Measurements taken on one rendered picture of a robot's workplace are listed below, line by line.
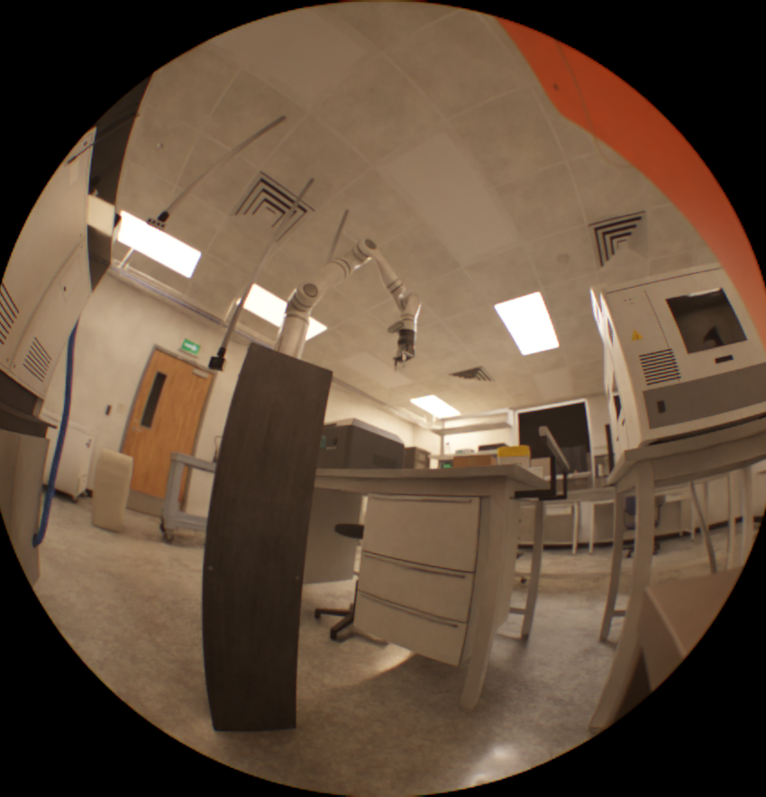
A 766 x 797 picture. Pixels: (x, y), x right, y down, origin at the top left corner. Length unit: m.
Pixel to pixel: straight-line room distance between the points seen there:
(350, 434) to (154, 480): 3.12
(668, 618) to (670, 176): 0.22
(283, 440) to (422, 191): 1.98
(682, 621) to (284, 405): 0.72
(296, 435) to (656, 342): 1.05
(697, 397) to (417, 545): 1.02
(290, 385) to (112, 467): 2.28
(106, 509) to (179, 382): 2.13
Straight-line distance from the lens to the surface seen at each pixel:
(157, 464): 4.05
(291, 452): 0.69
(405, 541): 1.08
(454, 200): 2.30
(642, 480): 0.88
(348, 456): 1.41
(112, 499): 2.83
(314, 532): 1.78
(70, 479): 3.49
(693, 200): 0.19
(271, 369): 0.72
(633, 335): 0.97
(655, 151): 0.21
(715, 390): 0.97
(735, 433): 0.96
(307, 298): 0.94
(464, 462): 1.59
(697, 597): 0.18
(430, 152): 2.14
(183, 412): 4.12
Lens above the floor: 0.77
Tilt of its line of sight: 21 degrees up
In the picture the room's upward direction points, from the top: 6 degrees clockwise
